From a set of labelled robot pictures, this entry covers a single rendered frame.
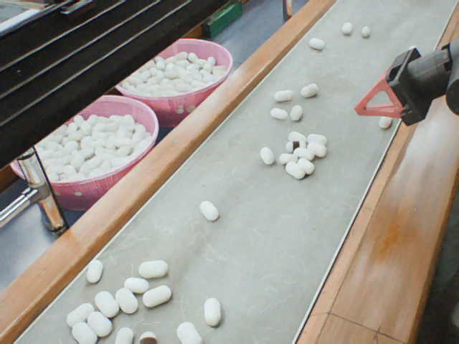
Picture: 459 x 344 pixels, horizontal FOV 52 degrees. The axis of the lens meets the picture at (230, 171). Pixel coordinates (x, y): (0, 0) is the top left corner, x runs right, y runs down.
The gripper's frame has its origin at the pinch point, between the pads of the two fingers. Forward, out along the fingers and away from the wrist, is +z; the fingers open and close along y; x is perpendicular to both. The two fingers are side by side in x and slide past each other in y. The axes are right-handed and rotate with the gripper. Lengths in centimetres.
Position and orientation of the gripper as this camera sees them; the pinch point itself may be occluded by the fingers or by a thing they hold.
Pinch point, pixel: (361, 108)
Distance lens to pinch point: 71.3
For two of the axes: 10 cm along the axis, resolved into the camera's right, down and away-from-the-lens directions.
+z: -6.4, 2.9, 7.2
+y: -4.8, 5.8, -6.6
